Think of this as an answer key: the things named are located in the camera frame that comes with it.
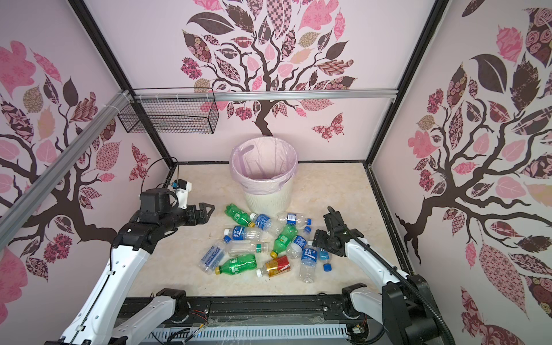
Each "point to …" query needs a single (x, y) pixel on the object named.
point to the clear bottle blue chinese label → (238, 233)
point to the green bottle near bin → (239, 214)
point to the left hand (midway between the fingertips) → (204, 211)
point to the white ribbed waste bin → (269, 204)
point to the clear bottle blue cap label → (290, 218)
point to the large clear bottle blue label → (210, 258)
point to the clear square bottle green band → (243, 247)
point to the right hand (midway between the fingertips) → (322, 240)
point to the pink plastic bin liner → (264, 165)
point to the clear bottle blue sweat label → (272, 226)
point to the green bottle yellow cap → (284, 238)
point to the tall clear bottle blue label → (309, 259)
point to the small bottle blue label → (294, 249)
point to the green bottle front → (237, 265)
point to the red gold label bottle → (279, 264)
